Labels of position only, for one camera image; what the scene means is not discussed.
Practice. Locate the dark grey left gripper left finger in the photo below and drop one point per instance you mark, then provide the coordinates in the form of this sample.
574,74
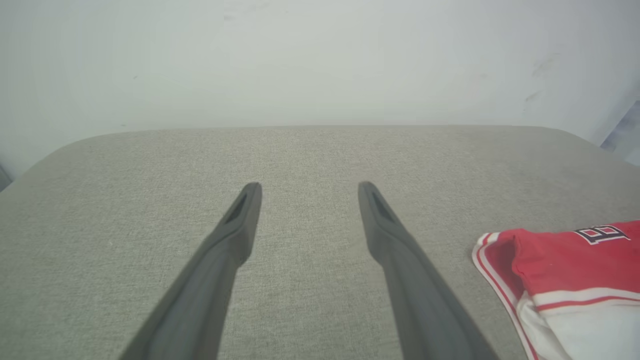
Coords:
200,300

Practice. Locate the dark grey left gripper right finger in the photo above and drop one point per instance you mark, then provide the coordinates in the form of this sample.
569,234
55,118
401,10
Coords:
425,310

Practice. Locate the red and white sports jersey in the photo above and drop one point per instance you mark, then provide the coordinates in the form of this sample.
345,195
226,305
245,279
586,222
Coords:
575,280

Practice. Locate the grey-blue panel by wall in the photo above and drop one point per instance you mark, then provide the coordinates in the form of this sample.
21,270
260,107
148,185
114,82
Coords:
627,137

